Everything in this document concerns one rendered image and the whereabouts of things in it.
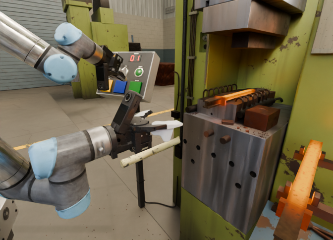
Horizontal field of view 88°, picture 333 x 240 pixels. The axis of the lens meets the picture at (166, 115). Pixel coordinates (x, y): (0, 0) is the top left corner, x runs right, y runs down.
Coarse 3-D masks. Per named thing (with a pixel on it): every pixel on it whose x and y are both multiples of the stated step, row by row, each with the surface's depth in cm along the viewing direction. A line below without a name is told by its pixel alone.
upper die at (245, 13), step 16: (240, 0) 60; (256, 0) 60; (208, 16) 71; (224, 16) 65; (240, 16) 61; (256, 16) 62; (272, 16) 70; (288, 16) 81; (208, 32) 72; (224, 32) 72; (256, 32) 72; (272, 32) 74
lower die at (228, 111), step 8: (248, 88) 105; (240, 96) 80; (248, 96) 84; (256, 96) 84; (264, 96) 86; (272, 96) 94; (200, 104) 83; (232, 104) 71; (240, 104) 71; (272, 104) 97; (200, 112) 84; (208, 112) 81; (216, 112) 78; (224, 112) 74; (232, 112) 71
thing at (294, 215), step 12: (312, 144) 52; (312, 156) 46; (300, 168) 41; (312, 168) 41; (300, 180) 37; (312, 180) 37; (300, 192) 34; (288, 204) 30; (300, 204) 31; (288, 216) 27; (300, 216) 27; (276, 228) 26; (288, 228) 26; (300, 228) 30
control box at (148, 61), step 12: (120, 60) 104; (144, 60) 98; (156, 60) 100; (132, 72) 99; (144, 72) 96; (156, 72) 102; (144, 84) 94; (108, 96) 107; (120, 96) 99; (144, 96) 93
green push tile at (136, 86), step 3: (132, 81) 97; (132, 84) 96; (135, 84) 96; (138, 84) 95; (141, 84) 95; (129, 87) 97; (132, 87) 96; (135, 87) 95; (138, 87) 94; (132, 90) 96; (135, 90) 95; (138, 90) 94
